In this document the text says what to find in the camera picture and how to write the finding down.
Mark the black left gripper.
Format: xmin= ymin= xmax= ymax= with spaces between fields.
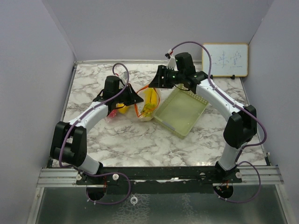
xmin=114 ymin=83 xmax=143 ymax=106

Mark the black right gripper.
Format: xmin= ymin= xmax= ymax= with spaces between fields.
xmin=149 ymin=65 xmax=185 ymax=89

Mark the clear orange-zip bag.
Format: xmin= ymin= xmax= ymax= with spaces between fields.
xmin=134 ymin=85 xmax=161 ymax=121
xmin=105 ymin=103 xmax=130 ymax=123

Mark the red toy apple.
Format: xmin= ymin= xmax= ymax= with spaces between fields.
xmin=108 ymin=110 xmax=117 ymax=118

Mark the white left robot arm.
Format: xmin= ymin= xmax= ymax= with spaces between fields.
xmin=50 ymin=76 xmax=143 ymax=184

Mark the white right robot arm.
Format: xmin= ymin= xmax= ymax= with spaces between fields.
xmin=149 ymin=52 xmax=257 ymax=182

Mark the yellow toy banana bunch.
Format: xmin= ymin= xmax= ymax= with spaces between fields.
xmin=138 ymin=88 xmax=160 ymax=117

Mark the pale green perforated basket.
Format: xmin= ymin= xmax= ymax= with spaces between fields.
xmin=154 ymin=85 xmax=208 ymax=139

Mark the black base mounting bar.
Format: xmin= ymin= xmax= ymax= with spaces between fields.
xmin=76 ymin=166 xmax=242 ymax=195

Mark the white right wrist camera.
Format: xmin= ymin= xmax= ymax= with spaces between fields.
xmin=165 ymin=53 xmax=176 ymax=70

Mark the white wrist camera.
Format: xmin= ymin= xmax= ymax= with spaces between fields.
xmin=119 ymin=71 xmax=128 ymax=83
xmin=165 ymin=53 xmax=176 ymax=70

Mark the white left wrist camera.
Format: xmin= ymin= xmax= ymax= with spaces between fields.
xmin=119 ymin=71 xmax=128 ymax=83

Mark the small whiteboard with wooden frame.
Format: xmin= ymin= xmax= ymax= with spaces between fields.
xmin=202 ymin=43 xmax=249 ymax=77

